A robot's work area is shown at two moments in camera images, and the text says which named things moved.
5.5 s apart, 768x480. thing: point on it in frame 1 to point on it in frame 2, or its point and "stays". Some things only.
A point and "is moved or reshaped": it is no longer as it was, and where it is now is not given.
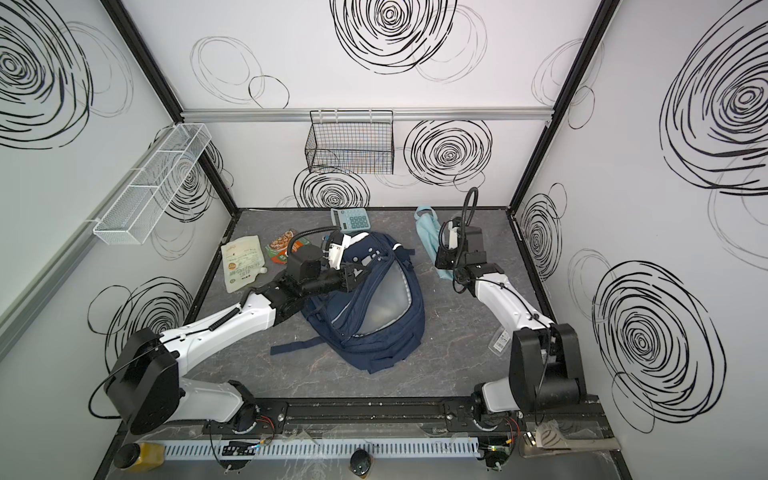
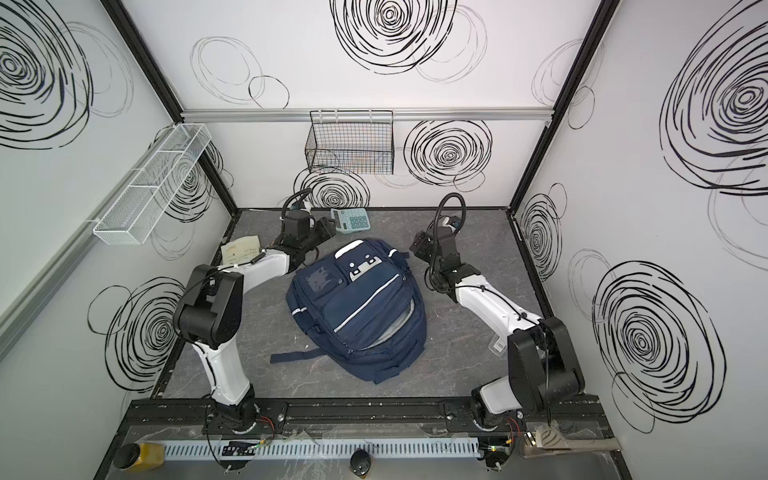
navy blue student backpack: x=378 y=327 is moved or reshaped
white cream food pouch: x=243 y=261 stays
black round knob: x=361 y=462 stays
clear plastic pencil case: x=500 y=341 stays
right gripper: x=447 y=260 to x=421 y=245
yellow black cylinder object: x=139 y=457 stays
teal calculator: x=350 y=219 stays
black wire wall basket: x=355 y=142 stays
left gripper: x=349 y=275 to x=321 y=228
